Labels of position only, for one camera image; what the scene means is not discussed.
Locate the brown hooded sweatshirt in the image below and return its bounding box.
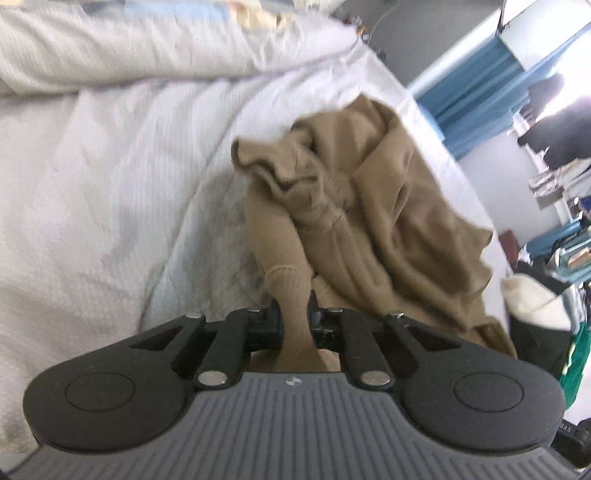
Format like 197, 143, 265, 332
231, 96, 515, 372

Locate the green cloth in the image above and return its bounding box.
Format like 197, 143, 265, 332
559, 323, 590, 409

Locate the white bed sheet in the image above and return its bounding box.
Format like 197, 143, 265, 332
1, 45, 493, 457

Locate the red box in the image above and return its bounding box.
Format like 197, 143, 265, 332
498, 230, 521, 268

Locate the blue curtain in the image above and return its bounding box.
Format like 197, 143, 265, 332
417, 34, 581, 160

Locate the black hanging jacket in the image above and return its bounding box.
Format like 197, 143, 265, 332
517, 74, 590, 170

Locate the patchwork pillow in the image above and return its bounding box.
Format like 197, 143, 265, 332
80, 1, 296, 31

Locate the white rolled duvet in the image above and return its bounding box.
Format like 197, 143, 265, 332
1, 1, 360, 95

